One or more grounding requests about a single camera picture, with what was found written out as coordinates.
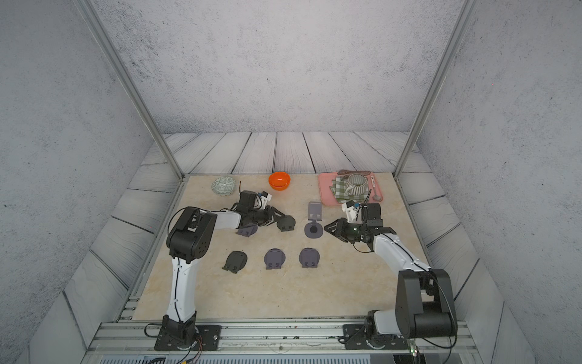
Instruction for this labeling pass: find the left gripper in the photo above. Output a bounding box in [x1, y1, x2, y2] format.
[247, 206, 286, 227]

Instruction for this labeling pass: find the purple stand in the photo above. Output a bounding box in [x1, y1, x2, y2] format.
[299, 247, 321, 268]
[304, 202, 324, 239]
[264, 248, 286, 270]
[236, 224, 259, 238]

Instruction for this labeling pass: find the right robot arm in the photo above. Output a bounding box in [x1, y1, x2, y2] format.
[324, 201, 458, 350]

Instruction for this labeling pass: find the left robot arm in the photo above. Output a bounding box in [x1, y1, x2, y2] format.
[154, 190, 296, 351]

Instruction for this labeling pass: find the pink tray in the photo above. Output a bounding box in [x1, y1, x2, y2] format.
[318, 172, 384, 206]

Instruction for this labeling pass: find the orange bowl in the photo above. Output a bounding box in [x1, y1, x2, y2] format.
[268, 171, 291, 191]

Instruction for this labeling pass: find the green checkered cloth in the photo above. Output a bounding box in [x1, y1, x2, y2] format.
[332, 177, 368, 203]

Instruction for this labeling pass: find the ribbed grey cup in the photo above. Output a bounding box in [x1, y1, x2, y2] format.
[343, 174, 368, 197]

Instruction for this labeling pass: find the metal spoon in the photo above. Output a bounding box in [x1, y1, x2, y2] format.
[370, 175, 383, 202]

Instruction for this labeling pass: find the brown wooden spoon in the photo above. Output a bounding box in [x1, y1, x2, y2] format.
[336, 169, 371, 176]

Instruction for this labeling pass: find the green patterned bowl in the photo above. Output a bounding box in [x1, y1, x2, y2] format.
[211, 176, 236, 197]

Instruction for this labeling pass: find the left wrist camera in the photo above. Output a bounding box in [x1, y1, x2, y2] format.
[255, 191, 272, 210]

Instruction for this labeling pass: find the right aluminium frame post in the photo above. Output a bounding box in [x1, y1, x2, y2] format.
[393, 0, 477, 180]

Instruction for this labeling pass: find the aluminium frame post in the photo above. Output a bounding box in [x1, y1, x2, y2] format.
[74, 0, 185, 180]
[393, 0, 477, 180]

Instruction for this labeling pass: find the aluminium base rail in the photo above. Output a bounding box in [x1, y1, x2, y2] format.
[82, 316, 481, 363]

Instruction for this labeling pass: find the left aluminium frame post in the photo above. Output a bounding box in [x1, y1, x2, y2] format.
[74, 0, 185, 180]

